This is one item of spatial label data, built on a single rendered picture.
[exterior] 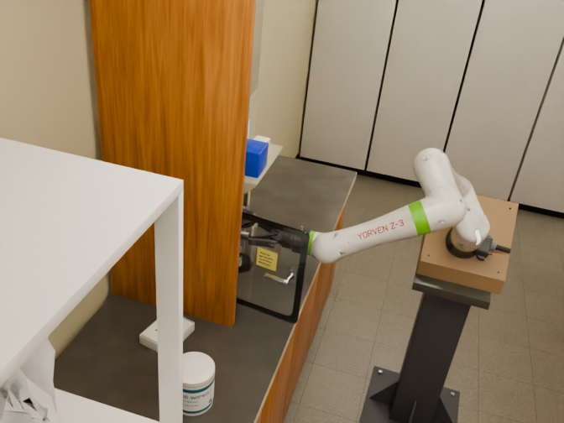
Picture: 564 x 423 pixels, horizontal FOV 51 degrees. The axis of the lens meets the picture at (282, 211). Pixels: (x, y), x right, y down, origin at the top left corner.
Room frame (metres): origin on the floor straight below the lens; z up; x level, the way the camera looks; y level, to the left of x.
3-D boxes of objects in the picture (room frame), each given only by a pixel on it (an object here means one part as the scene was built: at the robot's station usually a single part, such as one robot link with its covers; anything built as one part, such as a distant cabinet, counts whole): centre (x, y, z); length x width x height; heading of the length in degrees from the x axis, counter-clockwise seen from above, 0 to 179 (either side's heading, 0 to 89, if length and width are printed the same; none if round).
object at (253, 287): (1.65, 0.04, 1.19); 0.30 x 0.01 x 0.40; 70
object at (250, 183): (1.84, 0.11, 1.46); 0.32 x 0.11 x 0.10; 167
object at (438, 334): (2.10, -0.78, 0.45); 0.48 x 0.48 x 0.90; 75
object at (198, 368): (1.25, 0.22, 1.02); 0.13 x 0.13 x 0.15
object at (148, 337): (1.52, 0.36, 0.96); 0.16 x 0.12 x 0.04; 154
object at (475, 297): (2.10, -0.78, 0.92); 0.32 x 0.32 x 0.04; 75
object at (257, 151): (1.77, 0.13, 1.56); 0.10 x 0.10 x 0.09; 77
